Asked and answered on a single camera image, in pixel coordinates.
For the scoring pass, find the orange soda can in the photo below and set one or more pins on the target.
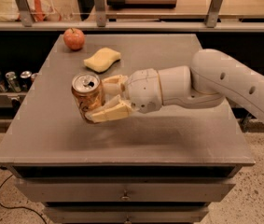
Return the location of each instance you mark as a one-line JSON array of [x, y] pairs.
[[88, 92]]

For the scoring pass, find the yellow sponge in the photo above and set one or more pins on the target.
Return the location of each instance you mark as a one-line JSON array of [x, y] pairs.
[[102, 59]]

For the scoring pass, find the red can on shelf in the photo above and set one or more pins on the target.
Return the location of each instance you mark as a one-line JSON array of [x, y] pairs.
[[33, 77]]

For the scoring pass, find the grey bracket post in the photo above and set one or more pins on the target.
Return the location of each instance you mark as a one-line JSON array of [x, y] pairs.
[[212, 13], [100, 13], [26, 17]]

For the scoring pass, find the drawer with knob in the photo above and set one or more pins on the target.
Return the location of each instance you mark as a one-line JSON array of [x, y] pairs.
[[126, 215], [57, 191]]

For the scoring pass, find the upper drawer with knob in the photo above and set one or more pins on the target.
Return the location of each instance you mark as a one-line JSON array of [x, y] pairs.
[[57, 191]]

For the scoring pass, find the grey middle bracket post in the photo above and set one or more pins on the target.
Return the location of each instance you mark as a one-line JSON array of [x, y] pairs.
[[100, 13]]

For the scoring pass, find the grey left bracket post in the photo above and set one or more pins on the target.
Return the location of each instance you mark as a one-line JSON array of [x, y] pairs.
[[26, 17]]

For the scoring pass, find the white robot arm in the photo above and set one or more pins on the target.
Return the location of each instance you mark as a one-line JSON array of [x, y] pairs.
[[210, 77]]

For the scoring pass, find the grey right bracket post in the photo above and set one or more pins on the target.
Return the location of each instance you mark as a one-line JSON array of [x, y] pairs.
[[212, 13]]

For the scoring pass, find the lower drawer with knob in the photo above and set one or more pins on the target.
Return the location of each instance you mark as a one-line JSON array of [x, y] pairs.
[[126, 215]]

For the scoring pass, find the green silver can on shelf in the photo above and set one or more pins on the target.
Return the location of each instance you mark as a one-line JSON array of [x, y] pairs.
[[13, 81]]

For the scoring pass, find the white plastic bag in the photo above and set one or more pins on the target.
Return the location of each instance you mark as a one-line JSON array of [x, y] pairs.
[[9, 10]]

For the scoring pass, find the grey drawer cabinet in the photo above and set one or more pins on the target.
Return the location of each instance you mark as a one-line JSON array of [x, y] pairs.
[[49, 140]]

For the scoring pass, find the dark can on shelf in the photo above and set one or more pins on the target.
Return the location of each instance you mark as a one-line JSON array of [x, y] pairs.
[[26, 79]]

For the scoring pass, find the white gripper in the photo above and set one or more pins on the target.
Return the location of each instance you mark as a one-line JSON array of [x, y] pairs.
[[143, 89]]

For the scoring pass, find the red apple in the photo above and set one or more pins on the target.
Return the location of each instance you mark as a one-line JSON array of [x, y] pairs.
[[74, 38]]

